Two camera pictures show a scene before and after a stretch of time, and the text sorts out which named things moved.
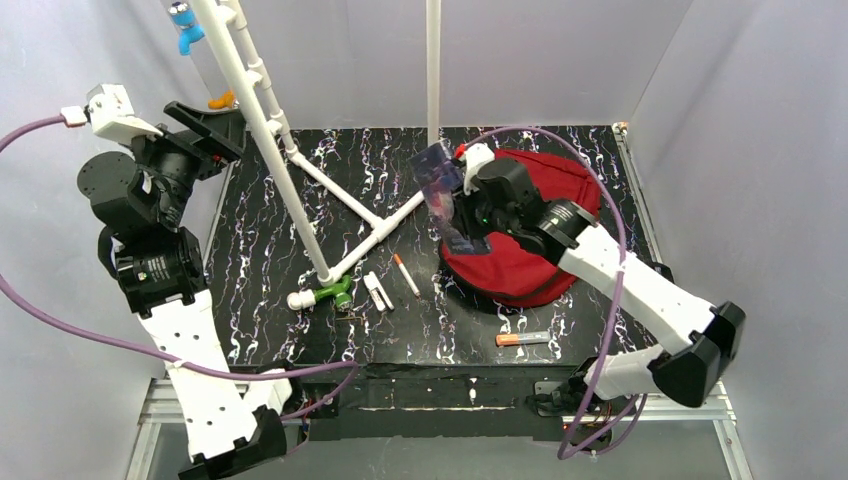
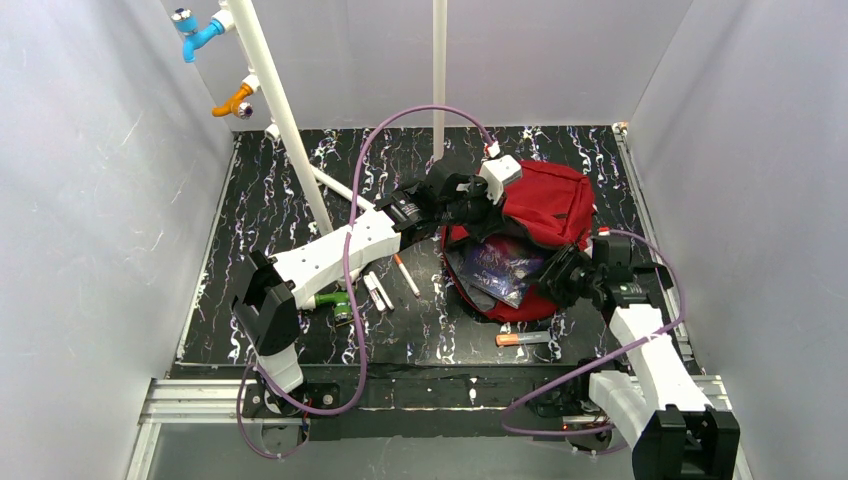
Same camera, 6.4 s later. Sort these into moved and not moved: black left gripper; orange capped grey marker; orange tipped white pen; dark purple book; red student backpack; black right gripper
Moved: dark purple book; black left gripper; black right gripper; red student backpack
Not moved: orange tipped white pen; orange capped grey marker
